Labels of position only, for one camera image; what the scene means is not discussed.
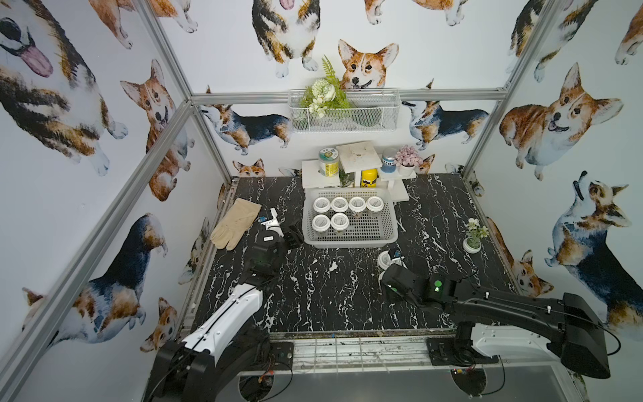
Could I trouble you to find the yogurt cup back row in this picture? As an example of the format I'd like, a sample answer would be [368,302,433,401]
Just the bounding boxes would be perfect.
[348,196,367,219]
[313,197,332,214]
[378,250,404,271]
[331,213,350,234]

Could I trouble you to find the yogurt cup row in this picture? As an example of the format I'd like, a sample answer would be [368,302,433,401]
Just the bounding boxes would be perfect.
[311,214,331,236]
[378,250,404,271]
[313,197,332,214]
[348,196,367,219]
[331,197,349,214]
[366,196,385,218]
[331,213,350,234]

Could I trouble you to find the yogurt cup front row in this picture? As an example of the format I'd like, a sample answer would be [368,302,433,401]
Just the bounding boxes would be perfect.
[366,196,385,218]
[331,197,349,214]
[311,214,331,236]

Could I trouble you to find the white plastic perforated basket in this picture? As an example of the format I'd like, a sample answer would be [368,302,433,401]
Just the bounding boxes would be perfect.
[301,188,399,249]

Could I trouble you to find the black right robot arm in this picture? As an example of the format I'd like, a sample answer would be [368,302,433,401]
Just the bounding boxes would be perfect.
[379,264,611,380]

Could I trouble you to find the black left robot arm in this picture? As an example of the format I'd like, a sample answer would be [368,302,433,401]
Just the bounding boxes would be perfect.
[143,225,303,401]

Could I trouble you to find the beige work glove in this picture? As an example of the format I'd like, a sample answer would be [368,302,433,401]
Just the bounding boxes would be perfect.
[210,198,261,251]

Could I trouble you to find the small white potted flower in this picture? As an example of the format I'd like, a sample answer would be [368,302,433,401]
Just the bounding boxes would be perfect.
[463,218,489,254]

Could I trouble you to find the small green plant pot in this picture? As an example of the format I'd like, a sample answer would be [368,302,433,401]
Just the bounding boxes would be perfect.
[339,170,355,188]

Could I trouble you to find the yellow sunflower seed can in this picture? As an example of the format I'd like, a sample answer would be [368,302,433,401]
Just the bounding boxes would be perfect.
[318,147,339,177]

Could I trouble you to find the white wooden tiered shelf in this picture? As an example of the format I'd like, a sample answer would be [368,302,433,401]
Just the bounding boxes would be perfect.
[301,142,416,203]

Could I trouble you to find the blue white small jar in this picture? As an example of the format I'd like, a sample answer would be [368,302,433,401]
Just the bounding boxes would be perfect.
[381,147,397,174]

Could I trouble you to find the pink flower pot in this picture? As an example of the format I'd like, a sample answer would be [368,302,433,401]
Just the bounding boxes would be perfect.
[395,146,422,177]

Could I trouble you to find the artificial green fern flowers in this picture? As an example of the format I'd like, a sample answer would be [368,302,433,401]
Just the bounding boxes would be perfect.
[300,55,353,119]

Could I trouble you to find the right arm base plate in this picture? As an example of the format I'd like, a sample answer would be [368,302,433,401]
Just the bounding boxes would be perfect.
[425,338,500,368]

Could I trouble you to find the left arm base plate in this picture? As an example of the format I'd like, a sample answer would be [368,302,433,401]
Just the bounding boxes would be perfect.
[248,342,295,372]

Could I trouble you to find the aluminium frame rail front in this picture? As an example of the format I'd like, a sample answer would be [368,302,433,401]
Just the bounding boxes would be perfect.
[270,325,567,375]

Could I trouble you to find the white wire wall basket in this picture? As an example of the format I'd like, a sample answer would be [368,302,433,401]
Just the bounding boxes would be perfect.
[288,89,401,132]

